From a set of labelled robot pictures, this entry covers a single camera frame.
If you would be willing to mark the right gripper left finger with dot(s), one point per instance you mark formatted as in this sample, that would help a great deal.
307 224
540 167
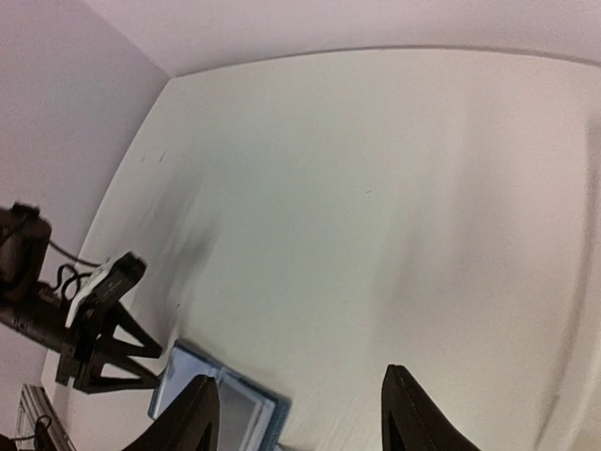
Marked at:
191 422

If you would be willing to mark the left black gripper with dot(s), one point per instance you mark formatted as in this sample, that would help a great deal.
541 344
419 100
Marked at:
38 310

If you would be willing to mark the blue card holder wallet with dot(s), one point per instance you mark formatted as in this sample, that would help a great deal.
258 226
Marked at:
252 417

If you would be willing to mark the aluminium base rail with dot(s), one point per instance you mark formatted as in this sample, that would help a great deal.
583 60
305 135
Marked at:
38 427

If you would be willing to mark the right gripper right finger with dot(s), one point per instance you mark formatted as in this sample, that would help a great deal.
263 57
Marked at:
411 420

